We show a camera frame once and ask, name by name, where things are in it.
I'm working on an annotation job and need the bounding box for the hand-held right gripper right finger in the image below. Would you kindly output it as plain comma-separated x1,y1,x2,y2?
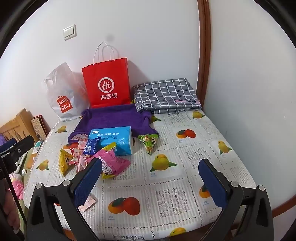
198,158,274,241

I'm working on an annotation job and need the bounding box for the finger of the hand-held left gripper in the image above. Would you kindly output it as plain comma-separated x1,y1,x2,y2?
0,136,35,164

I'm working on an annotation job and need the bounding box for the grey checked folded cloth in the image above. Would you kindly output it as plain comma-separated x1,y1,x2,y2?
132,78,202,114

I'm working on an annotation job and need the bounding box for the blue snack packet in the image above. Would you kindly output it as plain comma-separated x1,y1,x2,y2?
83,137,102,156

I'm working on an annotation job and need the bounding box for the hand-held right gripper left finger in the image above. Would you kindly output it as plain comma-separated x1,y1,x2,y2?
25,158,103,241

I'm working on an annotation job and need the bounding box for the wooden furniture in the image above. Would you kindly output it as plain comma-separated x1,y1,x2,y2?
0,108,35,144

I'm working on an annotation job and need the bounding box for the purple towel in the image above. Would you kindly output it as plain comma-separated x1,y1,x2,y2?
68,104,160,142

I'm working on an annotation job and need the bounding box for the green triangular snack packet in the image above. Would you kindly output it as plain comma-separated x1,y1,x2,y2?
138,133,160,157

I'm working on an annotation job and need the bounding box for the blue tissue box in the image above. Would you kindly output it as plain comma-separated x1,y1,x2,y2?
87,126,134,156

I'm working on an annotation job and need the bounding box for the red paper bag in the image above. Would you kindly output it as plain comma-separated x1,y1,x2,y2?
82,42,132,109

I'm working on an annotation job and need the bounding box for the fruit print tablecloth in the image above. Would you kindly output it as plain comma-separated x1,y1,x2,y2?
23,109,257,241

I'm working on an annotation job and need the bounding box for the pink yellow-edged snack packet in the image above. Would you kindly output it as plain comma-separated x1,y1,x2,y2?
99,153,131,179
96,142,118,160

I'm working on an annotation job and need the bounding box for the white plastic bag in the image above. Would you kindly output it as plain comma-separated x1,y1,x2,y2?
44,61,89,121

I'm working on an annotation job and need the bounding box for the white light switch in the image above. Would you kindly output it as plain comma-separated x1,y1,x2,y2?
63,24,77,41

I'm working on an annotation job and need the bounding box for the brown wooden door frame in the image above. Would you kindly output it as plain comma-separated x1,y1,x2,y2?
196,0,211,109

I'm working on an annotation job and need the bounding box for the yellow triangular snack packet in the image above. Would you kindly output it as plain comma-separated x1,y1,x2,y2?
59,149,75,178

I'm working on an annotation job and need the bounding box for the wooden baseboard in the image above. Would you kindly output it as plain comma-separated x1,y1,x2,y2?
271,197,292,218

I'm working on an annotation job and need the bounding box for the brown cardboard box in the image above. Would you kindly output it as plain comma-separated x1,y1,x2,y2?
31,114,52,142

